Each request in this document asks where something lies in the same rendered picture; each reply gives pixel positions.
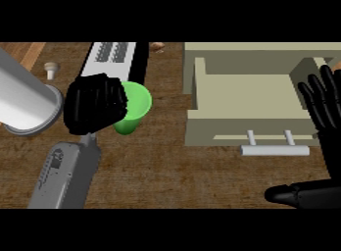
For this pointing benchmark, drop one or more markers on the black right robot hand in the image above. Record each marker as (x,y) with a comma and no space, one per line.
(337,157)

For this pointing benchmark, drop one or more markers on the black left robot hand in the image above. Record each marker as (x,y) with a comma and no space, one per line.
(93,103)

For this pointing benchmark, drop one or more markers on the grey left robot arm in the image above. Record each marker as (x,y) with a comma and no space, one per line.
(66,173)

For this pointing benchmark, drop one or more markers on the green cup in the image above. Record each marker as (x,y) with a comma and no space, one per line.
(136,108)

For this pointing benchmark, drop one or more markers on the beige drawer front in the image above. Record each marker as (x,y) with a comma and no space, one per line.
(217,129)

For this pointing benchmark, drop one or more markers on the beige open drawer box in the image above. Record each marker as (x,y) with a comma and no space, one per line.
(245,94)

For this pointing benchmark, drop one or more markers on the small white knob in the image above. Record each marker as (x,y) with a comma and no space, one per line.
(50,69)

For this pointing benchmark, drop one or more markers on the large white cylinder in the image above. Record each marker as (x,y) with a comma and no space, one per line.
(13,94)

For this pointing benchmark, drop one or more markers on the small tan object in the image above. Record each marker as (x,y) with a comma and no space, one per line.
(156,46)

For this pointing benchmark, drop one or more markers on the beige cabinet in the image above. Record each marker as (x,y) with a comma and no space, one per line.
(255,49)

